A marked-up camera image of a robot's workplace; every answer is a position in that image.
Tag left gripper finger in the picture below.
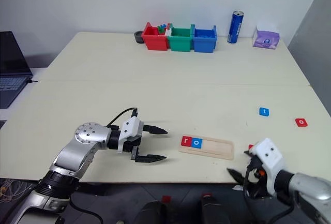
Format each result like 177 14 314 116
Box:
142 124 169 135
135 154 168 163

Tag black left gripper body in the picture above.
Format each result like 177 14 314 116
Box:
121 123 146 161

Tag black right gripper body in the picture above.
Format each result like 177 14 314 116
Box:
244 154 270 199

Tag red letter o block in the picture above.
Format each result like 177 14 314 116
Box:
294 117 309 127

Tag wooden letter tray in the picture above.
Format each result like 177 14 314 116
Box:
178 135 235 161

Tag dark rounded shape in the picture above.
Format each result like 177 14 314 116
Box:
201 194 231 224
139 200 169 224

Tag red plastic bin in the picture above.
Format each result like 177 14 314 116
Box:
141 22 169 51

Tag green plastic bin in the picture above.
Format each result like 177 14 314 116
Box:
167 23 195 52

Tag blue plastic bin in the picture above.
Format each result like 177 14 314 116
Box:
192 24 218 53

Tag purple tissue box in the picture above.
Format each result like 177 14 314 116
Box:
252 25 281 49

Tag tall blue drink can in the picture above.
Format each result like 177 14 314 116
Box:
227 10 245 44

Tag dark grey laptop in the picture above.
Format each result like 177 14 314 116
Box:
0 31 34 109

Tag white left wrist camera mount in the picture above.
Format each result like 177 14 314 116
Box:
116 116 144 154

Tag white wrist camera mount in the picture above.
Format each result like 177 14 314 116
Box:
249 138 287 198
116 116 144 154

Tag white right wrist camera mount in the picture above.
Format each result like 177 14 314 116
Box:
249 138 287 198

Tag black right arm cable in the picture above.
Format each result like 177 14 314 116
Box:
243 168 294 224

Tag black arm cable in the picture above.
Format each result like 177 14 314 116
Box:
106 107 139 127
243 168 294 224

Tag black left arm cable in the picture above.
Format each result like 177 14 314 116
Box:
106 107 139 127

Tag tangled light cables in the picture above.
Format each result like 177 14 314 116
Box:
0 178 17 199

